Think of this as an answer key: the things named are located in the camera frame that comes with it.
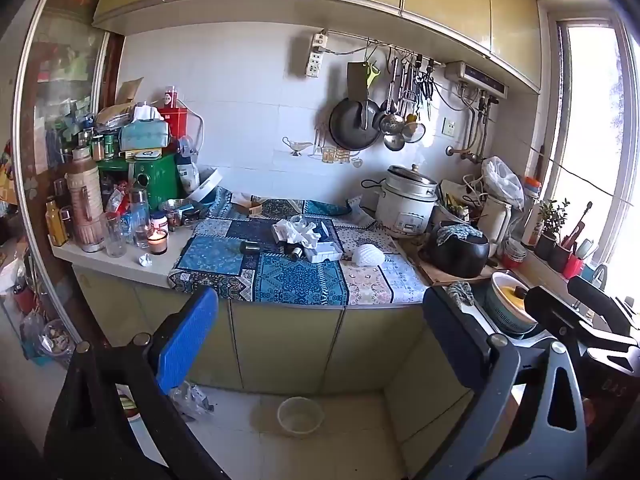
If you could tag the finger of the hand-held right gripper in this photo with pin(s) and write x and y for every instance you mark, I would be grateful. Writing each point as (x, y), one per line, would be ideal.
(565, 312)
(600, 295)

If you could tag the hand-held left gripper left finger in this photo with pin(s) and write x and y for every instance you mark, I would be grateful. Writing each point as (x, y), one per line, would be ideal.
(187, 335)

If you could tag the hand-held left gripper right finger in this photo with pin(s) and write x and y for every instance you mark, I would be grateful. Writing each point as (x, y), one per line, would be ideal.
(450, 337)

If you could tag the small dark bottle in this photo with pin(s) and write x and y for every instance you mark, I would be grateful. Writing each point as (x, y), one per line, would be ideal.
(292, 251)
(249, 247)

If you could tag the white foam fruit net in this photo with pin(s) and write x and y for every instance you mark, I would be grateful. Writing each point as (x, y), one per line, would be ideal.
(369, 255)

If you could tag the round beige trash bin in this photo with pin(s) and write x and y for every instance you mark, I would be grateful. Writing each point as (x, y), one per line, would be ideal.
(300, 415)

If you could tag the printed white paper box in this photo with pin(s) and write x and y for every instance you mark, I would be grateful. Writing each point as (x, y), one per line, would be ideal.
(280, 231)

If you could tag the white cardboard box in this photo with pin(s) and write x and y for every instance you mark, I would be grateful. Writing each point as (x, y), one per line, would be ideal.
(324, 252)

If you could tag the white tissue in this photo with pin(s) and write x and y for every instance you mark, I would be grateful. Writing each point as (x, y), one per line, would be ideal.
(300, 227)

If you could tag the red cup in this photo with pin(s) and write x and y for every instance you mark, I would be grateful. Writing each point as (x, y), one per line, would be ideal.
(572, 266)

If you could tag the grey dish cloth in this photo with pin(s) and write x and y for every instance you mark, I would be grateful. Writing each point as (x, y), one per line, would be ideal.
(460, 292)

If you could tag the black plant pot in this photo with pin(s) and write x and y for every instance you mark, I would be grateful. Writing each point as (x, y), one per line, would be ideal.
(559, 260)

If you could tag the salad spinner with yellow lid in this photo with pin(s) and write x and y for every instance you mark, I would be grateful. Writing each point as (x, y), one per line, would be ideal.
(510, 302)

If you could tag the clear plastic bag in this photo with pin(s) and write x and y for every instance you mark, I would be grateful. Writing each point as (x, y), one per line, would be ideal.
(192, 402)

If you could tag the stack of small bowls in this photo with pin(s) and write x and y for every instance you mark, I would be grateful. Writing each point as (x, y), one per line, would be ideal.
(514, 255)

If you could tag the black cooking pot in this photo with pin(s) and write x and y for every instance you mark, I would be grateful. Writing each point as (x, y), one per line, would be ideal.
(460, 257)

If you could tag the potted green plant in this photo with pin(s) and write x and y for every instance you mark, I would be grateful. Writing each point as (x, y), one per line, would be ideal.
(550, 225)

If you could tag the small crumpled paper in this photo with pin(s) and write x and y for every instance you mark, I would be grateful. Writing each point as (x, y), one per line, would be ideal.
(145, 259)

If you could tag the red rimmed bowl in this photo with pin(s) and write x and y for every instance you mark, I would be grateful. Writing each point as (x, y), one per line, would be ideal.
(129, 405)

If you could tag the lit candle jar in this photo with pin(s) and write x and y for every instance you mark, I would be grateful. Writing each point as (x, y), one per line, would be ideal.
(157, 244)

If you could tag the yellow base cabinet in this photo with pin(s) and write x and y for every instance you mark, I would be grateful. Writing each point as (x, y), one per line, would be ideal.
(285, 340)

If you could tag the blue white crochet cloth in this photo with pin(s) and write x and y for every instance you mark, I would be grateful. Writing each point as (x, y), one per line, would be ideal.
(460, 232)

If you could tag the bottle with orange cap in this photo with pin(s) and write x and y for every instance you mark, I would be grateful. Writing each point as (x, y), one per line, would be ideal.
(531, 210)

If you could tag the white kettle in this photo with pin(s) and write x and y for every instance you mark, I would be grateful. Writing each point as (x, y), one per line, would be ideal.
(495, 225)

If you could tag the white jar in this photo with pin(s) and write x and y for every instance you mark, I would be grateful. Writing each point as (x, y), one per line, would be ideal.
(159, 222)

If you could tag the blue patchwork patterned cloth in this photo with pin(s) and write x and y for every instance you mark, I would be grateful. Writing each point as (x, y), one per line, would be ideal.
(295, 277)

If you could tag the clear drinking glass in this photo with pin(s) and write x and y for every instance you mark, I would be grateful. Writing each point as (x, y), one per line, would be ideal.
(114, 237)

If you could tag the clear water bottle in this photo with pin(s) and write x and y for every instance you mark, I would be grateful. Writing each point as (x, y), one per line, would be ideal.
(139, 215)

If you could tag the shiny metal dish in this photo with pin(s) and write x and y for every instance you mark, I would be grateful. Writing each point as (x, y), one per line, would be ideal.
(180, 205)

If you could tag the white rice cooker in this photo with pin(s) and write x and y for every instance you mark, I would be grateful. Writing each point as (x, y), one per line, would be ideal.
(405, 205)

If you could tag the plastic bag of scraps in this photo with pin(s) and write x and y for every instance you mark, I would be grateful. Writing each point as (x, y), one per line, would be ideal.
(45, 340)

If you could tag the small brown cardboard box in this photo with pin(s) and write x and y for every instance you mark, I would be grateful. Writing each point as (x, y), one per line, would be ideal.
(248, 206)

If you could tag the window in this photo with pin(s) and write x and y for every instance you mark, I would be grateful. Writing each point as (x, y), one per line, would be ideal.
(595, 150)

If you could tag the white plastic bag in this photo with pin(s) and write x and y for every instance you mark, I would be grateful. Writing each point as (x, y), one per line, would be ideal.
(502, 180)

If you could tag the green box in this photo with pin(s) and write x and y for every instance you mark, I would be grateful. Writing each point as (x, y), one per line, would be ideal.
(150, 180)

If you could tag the white printed bag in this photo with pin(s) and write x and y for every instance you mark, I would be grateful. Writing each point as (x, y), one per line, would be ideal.
(187, 175)

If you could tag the pink thermos flask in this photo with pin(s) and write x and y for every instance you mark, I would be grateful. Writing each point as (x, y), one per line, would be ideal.
(85, 200)

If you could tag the yellow bottle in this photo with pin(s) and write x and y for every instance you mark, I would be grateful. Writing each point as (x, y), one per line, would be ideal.
(56, 225)

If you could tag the steel ladle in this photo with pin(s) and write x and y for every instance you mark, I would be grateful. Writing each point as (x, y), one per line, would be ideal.
(394, 142)

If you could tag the teal tissue pouch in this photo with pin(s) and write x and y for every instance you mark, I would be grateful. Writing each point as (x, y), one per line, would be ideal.
(145, 135)

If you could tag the metal water pipes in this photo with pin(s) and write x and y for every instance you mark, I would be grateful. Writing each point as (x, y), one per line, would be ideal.
(472, 130)

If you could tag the mesh strainer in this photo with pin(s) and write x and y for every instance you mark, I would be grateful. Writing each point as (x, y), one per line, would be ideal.
(415, 130)

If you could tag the red tin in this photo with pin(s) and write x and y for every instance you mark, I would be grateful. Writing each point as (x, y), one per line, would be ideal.
(174, 117)

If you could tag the steel skimmer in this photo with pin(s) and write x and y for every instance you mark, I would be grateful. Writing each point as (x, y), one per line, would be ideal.
(392, 120)

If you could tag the black frying pan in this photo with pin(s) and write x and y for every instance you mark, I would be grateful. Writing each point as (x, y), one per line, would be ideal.
(352, 125)

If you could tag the white water heater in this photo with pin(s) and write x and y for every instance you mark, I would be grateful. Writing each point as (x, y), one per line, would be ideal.
(475, 77)

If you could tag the hanging kitchen scissors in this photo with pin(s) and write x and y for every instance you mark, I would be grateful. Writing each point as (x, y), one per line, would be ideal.
(427, 85)

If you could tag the glass display cabinet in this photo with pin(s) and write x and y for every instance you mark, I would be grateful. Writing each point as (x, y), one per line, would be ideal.
(55, 110)

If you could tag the steel cleaver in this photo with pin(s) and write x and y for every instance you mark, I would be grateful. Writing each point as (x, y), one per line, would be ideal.
(357, 80)

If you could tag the green peeler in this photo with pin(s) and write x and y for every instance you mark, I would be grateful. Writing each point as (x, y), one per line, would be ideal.
(372, 72)

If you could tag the white power strip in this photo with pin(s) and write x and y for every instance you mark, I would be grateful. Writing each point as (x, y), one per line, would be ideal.
(315, 57)

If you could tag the white wall socket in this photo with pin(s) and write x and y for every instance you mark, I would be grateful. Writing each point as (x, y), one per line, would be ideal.
(449, 127)

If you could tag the tableware wall sticker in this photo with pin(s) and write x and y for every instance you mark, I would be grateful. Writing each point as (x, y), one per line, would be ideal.
(305, 147)

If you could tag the metal hanging rail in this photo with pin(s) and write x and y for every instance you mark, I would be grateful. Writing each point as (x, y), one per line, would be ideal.
(380, 46)

